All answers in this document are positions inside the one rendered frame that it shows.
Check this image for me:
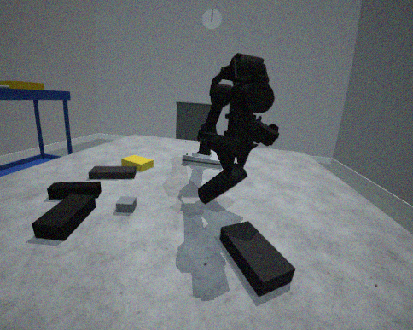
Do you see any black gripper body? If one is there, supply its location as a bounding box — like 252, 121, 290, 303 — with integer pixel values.
207, 110, 260, 153

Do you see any dark grey controller unit with rocker switches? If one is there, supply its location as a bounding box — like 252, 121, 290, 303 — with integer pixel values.
198, 163, 247, 204

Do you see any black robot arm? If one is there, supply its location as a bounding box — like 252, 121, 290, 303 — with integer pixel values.
197, 53, 279, 156

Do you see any yellow rectangular block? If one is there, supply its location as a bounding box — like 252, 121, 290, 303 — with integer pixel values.
121, 155, 154, 172

